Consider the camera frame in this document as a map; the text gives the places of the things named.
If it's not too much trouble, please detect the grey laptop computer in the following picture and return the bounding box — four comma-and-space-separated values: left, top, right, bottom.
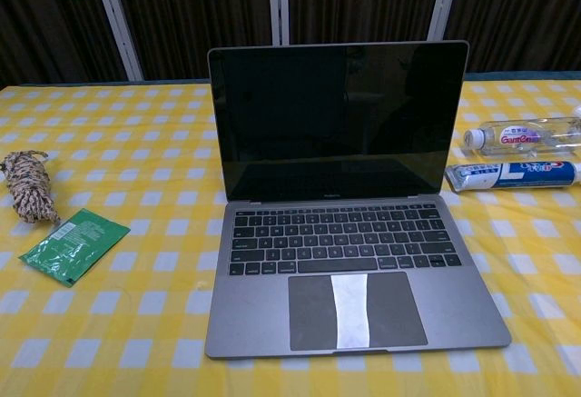
204, 39, 513, 362

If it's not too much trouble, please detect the yellow white checkered tablecloth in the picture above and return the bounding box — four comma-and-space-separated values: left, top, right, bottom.
0, 72, 581, 397

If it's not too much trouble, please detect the blue white toothpaste tube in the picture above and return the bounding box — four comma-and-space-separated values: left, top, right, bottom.
444, 161, 581, 194

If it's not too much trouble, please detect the green foil packet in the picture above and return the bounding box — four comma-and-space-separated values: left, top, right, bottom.
17, 207, 132, 289

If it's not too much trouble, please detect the clear plastic water bottle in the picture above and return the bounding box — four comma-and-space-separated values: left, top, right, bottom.
462, 116, 581, 158

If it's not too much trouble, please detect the braided rope bundle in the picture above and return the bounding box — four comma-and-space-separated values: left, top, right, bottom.
0, 150, 62, 225

